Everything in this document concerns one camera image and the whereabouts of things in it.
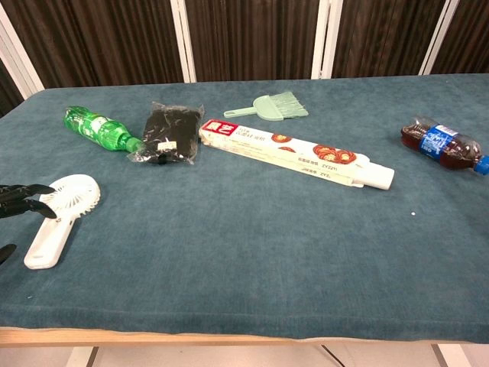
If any mint green hand brush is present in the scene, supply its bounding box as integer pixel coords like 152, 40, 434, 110
223, 90, 309, 122

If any black item in plastic bag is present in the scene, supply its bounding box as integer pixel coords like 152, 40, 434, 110
127, 100, 206, 167

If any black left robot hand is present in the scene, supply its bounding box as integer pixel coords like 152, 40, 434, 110
0, 183, 58, 268

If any dark folding screen with white frame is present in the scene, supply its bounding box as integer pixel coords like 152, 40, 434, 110
0, 0, 489, 119

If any cling film box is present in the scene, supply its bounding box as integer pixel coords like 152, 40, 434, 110
198, 119, 396, 191

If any teal table cloth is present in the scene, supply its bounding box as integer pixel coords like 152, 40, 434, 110
0, 79, 489, 344

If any cola bottle with blue label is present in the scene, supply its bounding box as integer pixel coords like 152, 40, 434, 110
400, 115, 489, 177

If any green soda bottle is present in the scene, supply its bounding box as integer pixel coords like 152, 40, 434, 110
63, 106, 145, 154

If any white handheld fan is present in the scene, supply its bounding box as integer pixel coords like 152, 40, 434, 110
23, 174, 102, 271

